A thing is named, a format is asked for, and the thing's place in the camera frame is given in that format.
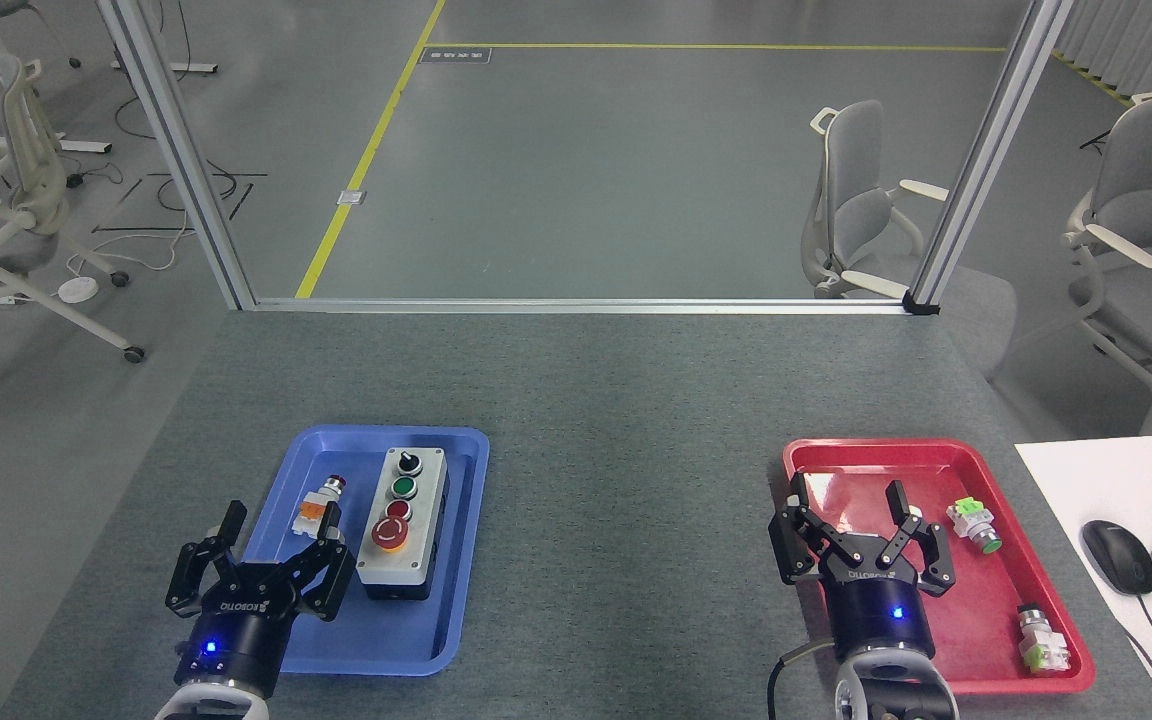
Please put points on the grey control box with buttons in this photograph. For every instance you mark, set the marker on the grey control box with buttons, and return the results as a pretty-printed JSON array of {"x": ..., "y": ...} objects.
[{"x": 414, "y": 530}]

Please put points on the black computer mouse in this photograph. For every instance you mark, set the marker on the black computer mouse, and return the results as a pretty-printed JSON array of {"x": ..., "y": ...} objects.
[{"x": 1119, "y": 555}]

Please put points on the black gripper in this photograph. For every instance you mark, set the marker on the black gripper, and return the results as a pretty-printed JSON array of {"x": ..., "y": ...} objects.
[
  {"x": 236, "y": 630},
  {"x": 876, "y": 615}
]

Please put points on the dark floor label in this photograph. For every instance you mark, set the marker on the dark floor label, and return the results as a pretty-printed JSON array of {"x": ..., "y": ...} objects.
[{"x": 455, "y": 55}]

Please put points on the blue plastic tray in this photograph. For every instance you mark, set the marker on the blue plastic tray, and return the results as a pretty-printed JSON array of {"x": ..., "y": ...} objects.
[{"x": 416, "y": 630}]

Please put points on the green push button switch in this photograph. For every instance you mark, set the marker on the green push button switch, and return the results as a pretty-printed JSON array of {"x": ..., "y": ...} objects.
[
  {"x": 1041, "y": 640},
  {"x": 971, "y": 522}
]

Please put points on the silver aluminium post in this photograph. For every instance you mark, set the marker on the silver aluminium post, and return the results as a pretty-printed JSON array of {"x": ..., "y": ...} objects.
[
  {"x": 986, "y": 160},
  {"x": 181, "y": 150}
]

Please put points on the silver aluminium rail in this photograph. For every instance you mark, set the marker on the silver aluminium rail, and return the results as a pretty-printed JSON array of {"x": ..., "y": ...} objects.
[{"x": 576, "y": 305}]

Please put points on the metal floor outlet plate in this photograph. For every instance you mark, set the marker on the metal floor outlet plate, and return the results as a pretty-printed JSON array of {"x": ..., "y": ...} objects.
[{"x": 352, "y": 197}]

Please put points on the white desk board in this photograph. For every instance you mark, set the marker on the white desk board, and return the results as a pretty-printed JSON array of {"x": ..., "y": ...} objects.
[{"x": 1116, "y": 480}]

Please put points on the red plastic tray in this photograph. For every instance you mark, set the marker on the red plastic tray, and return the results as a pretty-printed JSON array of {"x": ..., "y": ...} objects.
[{"x": 976, "y": 610}]

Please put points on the red push button switch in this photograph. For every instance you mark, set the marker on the red push button switch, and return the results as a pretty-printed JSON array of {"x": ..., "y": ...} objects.
[{"x": 314, "y": 515}]

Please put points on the round white floor socket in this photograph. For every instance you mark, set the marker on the round white floor socket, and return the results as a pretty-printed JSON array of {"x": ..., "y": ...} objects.
[{"x": 78, "y": 290}]

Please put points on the white desk frame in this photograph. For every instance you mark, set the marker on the white desk frame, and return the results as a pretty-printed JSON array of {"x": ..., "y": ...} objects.
[{"x": 46, "y": 144}]

